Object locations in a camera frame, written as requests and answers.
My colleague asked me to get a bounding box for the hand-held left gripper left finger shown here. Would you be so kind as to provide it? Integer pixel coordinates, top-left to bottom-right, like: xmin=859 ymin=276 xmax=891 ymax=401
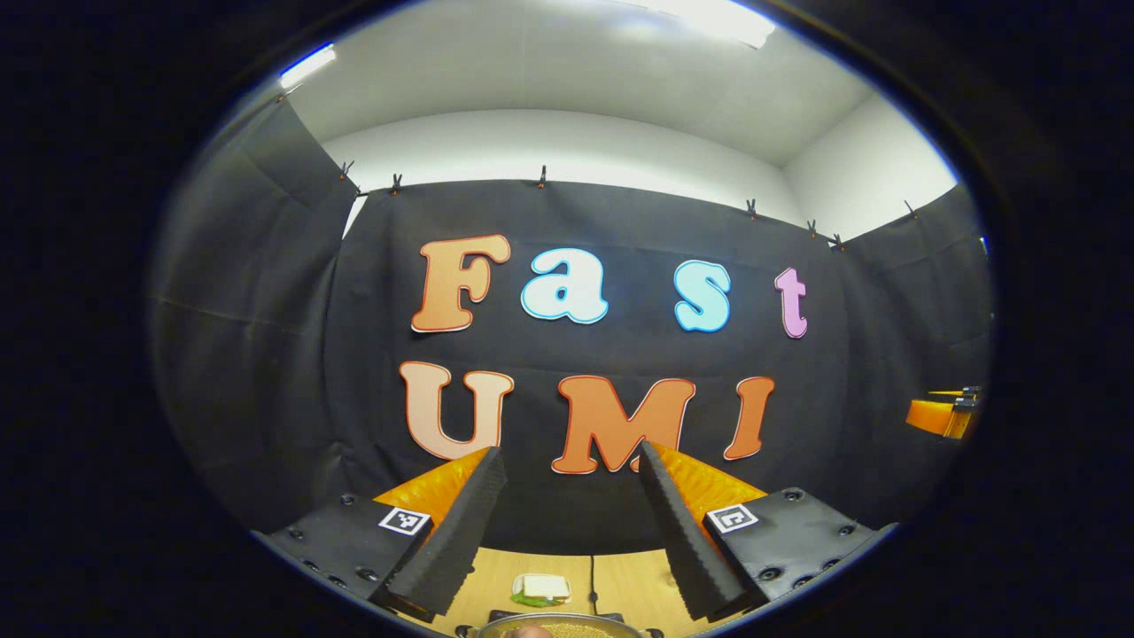
xmin=252 ymin=446 xmax=508 ymax=621

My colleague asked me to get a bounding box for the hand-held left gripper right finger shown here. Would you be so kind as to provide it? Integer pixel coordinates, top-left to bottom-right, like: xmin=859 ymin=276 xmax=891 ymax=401
xmin=638 ymin=440 xmax=896 ymax=621

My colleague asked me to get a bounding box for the steel pot with black handles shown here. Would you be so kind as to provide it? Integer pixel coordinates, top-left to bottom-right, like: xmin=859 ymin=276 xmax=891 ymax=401
xmin=454 ymin=611 xmax=664 ymax=638

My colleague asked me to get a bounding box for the pile of yellow soybeans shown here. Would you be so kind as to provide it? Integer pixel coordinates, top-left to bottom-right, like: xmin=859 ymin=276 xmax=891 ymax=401
xmin=496 ymin=620 xmax=621 ymax=638

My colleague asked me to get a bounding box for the sandwich on white plate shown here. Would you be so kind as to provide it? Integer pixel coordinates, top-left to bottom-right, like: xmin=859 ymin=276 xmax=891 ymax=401
xmin=511 ymin=573 xmax=572 ymax=608

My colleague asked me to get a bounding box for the row of black cloth clips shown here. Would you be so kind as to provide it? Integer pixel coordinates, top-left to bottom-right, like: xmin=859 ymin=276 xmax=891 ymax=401
xmin=275 ymin=84 xmax=918 ymax=253

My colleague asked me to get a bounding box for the ceiling light panel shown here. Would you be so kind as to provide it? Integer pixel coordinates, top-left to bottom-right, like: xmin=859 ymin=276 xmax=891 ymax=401
xmin=279 ymin=44 xmax=338 ymax=89

